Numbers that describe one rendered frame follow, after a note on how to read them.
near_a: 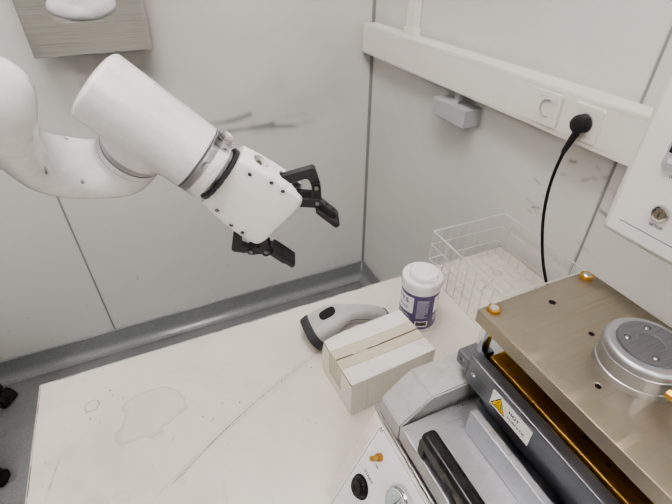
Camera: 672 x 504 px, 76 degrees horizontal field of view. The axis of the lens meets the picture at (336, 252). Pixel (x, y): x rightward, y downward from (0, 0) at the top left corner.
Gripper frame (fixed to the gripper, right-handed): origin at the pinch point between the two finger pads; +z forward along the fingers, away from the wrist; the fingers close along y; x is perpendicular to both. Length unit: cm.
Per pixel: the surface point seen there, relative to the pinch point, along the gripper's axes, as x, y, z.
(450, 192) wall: -71, -7, 59
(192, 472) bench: 13.9, 41.1, 10.2
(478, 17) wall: -74, -44, 24
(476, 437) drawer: 24.1, -3.4, 22.3
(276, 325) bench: -18.4, 32.7, 20.1
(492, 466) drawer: 27.2, -3.4, 23.8
